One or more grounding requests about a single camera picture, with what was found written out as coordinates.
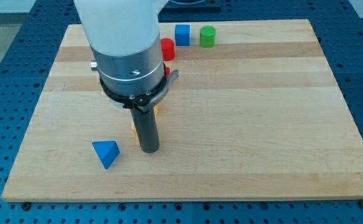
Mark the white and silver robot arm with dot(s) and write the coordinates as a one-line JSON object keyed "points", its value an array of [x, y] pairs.
{"points": [[124, 37]]}

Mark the yellow block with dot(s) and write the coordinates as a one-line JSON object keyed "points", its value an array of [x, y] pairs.
{"points": [[133, 127]]}

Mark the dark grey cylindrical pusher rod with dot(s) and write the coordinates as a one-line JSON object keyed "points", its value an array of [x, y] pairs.
{"points": [[146, 130]]}

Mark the small red block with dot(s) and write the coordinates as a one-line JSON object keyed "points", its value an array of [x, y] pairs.
{"points": [[167, 71]]}

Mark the red cylinder block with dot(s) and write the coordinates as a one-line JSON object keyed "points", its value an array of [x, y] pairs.
{"points": [[168, 49]]}

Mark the light wooden board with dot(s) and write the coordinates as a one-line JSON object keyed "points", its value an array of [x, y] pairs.
{"points": [[260, 116]]}

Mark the blue cube block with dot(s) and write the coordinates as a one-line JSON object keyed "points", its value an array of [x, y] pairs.
{"points": [[182, 34]]}

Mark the green cylinder block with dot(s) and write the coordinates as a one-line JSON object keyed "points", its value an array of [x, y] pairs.
{"points": [[207, 36]]}

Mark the blue triangular prism block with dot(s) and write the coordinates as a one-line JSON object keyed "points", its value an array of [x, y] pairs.
{"points": [[107, 152]]}

